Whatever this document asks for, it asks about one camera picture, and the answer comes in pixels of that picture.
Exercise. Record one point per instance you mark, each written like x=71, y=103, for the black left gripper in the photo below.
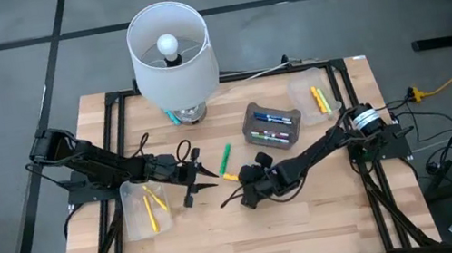
x=183, y=170

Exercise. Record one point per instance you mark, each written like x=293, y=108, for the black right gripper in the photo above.
x=271, y=178

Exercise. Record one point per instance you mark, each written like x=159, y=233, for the yellow highlighter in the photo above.
x=318, y=100
x=230, y=177
x=151, y=215
x=156, y=198

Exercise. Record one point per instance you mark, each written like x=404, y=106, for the green highlighter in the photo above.
x=225, y=159

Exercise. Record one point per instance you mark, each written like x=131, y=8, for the grey translucent plastic bin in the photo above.
x=248, y=122

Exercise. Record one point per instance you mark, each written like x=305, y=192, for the red Expo marker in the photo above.
x=278, y=133

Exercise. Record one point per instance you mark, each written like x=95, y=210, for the teal Sharpie highlighter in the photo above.
x=172, y=118

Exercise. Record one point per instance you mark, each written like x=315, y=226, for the blue Expo marker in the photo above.
x=272, y=115
x=275, y=121

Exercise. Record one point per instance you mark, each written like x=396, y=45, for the clear plastic bin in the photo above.
x=137, y=226

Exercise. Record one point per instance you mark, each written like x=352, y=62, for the white shade silver table lamp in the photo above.
x=182, y=83

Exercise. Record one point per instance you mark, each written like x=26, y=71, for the yellow-green highlighter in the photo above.
x=325, y=103

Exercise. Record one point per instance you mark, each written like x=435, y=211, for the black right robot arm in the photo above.
x=317, y=148

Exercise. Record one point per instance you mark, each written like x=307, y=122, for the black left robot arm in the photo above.
x=99, y=163

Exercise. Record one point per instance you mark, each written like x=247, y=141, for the frosted white plastic bin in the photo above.
x=300, y=86

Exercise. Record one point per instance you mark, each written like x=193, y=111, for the black aluminium table frame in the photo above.
x=113, y=97

